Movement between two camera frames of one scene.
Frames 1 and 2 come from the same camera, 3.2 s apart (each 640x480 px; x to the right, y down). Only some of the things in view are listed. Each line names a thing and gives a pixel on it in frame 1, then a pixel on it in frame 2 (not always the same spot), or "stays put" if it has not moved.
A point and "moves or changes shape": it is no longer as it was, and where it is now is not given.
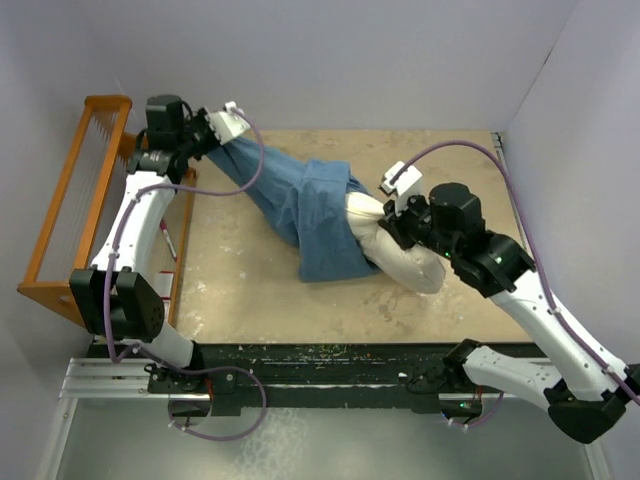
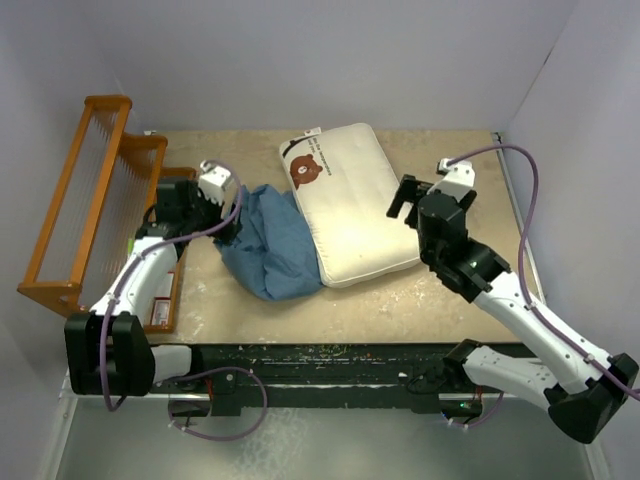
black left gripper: (201, 118) to (198, 197)
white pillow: (416, 268) moves or changes shape
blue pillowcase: (305, 202) to (274, 254)
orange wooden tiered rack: (102, 156) stays put
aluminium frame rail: (499, 141) stays put
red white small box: (163, 282) stays put
